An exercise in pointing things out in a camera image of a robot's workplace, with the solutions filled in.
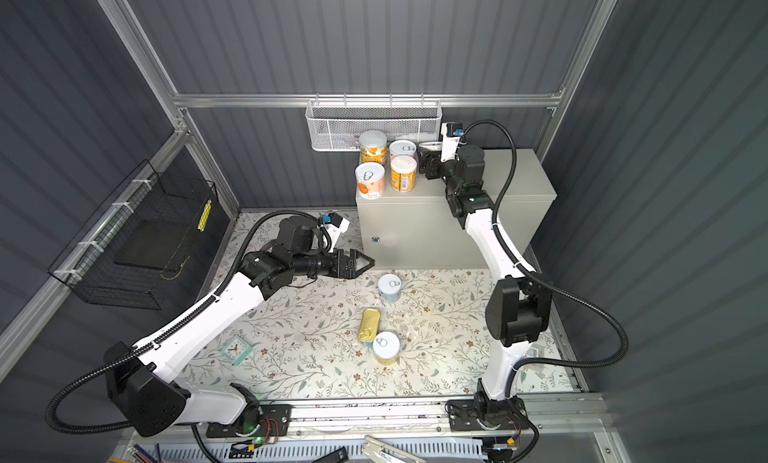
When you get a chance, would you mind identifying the brown can white lid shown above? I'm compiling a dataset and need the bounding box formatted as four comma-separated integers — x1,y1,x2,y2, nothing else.
390,155,418,193

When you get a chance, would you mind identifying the green orange peach can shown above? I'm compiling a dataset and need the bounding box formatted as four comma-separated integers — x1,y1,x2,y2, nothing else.
358,129,388,165

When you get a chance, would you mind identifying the yellow oval sardine tin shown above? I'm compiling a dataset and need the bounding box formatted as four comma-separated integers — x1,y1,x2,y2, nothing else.
358,308,381,347

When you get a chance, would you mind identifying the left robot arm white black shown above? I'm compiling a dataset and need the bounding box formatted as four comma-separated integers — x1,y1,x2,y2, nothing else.
106,210,375,437

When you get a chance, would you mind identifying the beige metal cabinet box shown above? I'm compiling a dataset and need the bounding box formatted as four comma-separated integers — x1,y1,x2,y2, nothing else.
356,149,557,270

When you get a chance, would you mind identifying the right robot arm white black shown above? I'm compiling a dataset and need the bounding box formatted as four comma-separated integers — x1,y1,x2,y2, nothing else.
419,142,552,431

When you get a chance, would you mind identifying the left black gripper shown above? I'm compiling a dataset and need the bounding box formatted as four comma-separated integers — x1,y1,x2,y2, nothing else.
292,247,375,279

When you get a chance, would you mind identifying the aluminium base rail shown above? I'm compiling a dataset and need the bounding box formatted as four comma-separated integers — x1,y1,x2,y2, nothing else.
119,393,607,446

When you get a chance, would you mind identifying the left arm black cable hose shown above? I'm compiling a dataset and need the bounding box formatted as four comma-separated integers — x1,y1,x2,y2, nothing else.
44,209,331,463

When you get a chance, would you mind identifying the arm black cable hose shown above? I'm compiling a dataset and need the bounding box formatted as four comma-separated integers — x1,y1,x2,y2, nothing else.
461,119,630,398
44,209,331,463

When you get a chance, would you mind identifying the white wire mesh basket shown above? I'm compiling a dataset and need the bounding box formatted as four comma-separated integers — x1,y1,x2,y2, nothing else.
305,102,443,152

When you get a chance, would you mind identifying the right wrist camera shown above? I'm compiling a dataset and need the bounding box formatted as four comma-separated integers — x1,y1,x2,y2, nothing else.
441,121,464,162

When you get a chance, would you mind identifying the pink pull-tab can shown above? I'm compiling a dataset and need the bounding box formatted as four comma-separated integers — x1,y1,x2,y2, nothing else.
418,141,443,153

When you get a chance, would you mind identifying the small teal clock card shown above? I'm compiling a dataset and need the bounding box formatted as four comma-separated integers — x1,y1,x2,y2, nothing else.
220,335,253,366

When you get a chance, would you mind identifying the orange white pull-tab can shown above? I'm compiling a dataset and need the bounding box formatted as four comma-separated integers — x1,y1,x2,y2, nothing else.
355,162,386,199

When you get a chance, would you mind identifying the black wire mesh basket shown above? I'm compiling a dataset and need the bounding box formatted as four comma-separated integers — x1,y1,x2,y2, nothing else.
48,161,218,310

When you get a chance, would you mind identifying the yellow pull-tab can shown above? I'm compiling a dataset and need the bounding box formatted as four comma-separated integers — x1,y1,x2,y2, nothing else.
372,331,401,365

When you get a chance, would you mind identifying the yellow tag on basket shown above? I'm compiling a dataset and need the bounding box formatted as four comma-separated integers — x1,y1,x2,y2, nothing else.
197,199,212,232

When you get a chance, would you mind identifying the light blue pull-tab can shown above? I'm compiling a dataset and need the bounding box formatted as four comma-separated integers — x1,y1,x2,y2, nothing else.
378,273,403,303

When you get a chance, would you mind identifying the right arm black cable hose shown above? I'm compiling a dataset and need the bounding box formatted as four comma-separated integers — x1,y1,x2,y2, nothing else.
461,119,630,398

